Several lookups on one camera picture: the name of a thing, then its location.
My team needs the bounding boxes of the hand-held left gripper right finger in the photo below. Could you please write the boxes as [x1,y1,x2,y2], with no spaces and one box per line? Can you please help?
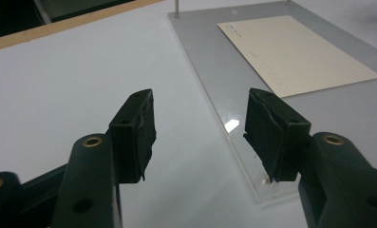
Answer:
[242,87,377,228]

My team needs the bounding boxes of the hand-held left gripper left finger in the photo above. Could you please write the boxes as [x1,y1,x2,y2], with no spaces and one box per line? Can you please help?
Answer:
[50,88,158,228]

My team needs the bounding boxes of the beige paper envelope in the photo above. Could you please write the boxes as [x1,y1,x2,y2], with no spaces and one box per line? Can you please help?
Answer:
[217,14,377,99]

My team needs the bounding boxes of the clear acrylic plate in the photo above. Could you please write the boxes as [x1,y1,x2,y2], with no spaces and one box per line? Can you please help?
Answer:
[167,0,377,204]

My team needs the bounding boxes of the dark grey panel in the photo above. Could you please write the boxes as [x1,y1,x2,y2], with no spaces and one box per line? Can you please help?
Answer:
[33,0,137,24]

